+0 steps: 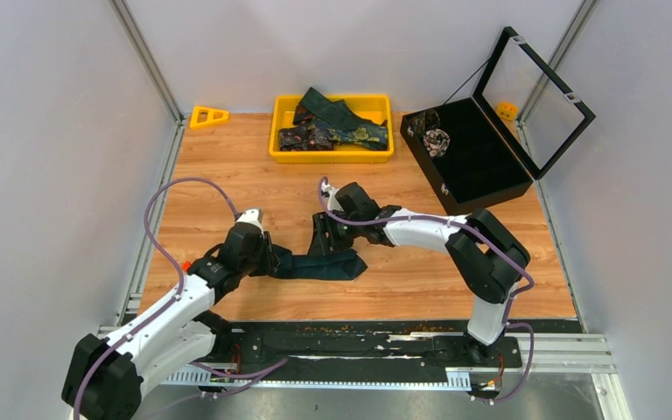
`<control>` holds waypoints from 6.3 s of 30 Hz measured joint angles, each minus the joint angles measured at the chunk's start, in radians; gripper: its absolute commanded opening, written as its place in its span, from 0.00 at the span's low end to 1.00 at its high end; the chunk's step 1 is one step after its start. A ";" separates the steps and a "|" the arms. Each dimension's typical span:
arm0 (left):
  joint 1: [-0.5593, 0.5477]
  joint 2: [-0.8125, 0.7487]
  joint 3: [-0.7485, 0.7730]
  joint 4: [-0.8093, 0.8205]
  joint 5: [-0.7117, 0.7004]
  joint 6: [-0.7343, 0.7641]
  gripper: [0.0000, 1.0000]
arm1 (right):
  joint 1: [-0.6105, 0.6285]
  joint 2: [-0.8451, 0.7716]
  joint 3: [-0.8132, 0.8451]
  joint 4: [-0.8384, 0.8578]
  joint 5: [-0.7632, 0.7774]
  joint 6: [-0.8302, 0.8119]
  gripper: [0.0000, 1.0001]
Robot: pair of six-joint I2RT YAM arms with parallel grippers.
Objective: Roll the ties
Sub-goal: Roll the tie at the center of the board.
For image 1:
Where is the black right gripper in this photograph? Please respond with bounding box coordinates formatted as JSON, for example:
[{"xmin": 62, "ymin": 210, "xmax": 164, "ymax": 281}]
[{"xmin": 309, "ymin": 209, "xmax": 363, "ymax": 257}]

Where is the dark green tie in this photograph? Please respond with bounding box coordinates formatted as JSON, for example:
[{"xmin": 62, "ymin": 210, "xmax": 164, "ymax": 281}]
[
  {"xmin": 272, "ymin": 245, "xmax": 368, "ymax": 281},
  {"xmin": 292, "ymin": 87, "xmax": 388, "ymax": 130}
]

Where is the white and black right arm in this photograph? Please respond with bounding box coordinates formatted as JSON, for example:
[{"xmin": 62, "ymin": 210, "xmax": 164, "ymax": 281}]
[{"xmin": 317, "ymin": 178, "xmax": 534, "ymax": 366}]

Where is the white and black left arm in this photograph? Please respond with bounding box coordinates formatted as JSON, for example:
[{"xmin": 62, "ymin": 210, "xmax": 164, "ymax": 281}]
[{"xmin": 61, "ymin": 214, "xmax": 271, "ymax": 419}]

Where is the dark patterned tie in bin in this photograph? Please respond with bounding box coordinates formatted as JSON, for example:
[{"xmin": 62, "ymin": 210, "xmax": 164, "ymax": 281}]
[{"xmin": 278, "ymin": 125, "xmax": 333, "ymax": 151}]

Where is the blue floral tie in bin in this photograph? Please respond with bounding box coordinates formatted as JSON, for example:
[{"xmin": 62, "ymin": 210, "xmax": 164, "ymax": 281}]
[{"xmin": 310, "ymin": 120, "xmax": 389, "ymax": 151}]

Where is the dark green tie in bin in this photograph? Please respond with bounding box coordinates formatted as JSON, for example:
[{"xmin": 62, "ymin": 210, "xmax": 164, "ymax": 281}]
[{"xmin": 292, "ymin": 87, "xmax": 388, "ymax": 130}]

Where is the yellow plastic bin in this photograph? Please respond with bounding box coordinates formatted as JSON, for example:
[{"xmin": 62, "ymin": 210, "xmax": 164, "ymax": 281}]
[{"xmin": 268, "ymin": 94, "xmax": 395, "ymax": 164}]

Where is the rolled floral tie in box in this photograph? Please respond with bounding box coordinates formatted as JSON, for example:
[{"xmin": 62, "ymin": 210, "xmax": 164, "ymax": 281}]
[{"xmin": 423, "ymin": 129, "xmax": 451, "ymax": 158}]

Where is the rolled dark tie in box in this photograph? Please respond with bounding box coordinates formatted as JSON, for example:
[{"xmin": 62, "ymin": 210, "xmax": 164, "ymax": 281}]
[{"xmin": 407, "ymin": 108, "xmax": 441, "ymax": 144}]

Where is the yellow triangle toy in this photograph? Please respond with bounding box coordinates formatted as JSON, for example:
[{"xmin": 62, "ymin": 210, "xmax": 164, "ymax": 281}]
[{"xmin": 189, "ymin": 105, "xmax": 230, "ymax": 130}]

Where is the yellow round toy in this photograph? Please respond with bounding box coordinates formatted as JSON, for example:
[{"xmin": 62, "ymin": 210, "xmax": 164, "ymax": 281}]
[{"xmin": 495, "ymin": 101, "xmax": 519, "ymax": 121}]

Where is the black gift box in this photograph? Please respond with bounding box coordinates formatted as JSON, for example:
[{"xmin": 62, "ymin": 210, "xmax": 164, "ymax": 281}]
[{"xmin": 400, "ymin": 26, "xmax": 596, "ymax": 214}]

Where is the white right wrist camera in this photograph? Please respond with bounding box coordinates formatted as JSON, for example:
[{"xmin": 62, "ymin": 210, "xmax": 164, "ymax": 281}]
[{"xmin": 321, "ymin": 185, "xmax": 343, "ymax": 212}]

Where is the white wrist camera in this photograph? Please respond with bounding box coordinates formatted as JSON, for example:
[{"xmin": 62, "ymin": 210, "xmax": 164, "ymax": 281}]
[
  {"xmin": 321, "ymin": 185, "xmax": 343, "ymax": 212},
  {"xmin": 235, "ymin": 208, "xmax": 264, "ymax": 232}
]

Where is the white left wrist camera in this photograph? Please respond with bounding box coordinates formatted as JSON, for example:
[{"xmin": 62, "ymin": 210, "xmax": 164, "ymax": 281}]
[{"xmin": 235, "ymin": 208, "xmax": 264, "ymax": 232}]

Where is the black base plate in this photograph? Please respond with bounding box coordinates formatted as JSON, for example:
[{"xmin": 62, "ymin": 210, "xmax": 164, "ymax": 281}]
[{"xmin": 176, "ymin": 318, "xmax": 526, "ymax": 385}]

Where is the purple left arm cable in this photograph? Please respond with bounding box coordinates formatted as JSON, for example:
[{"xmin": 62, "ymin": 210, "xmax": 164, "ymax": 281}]
[{"xmin": 73, "ymin": 177, "xmax": 290, "ymax": 420}]

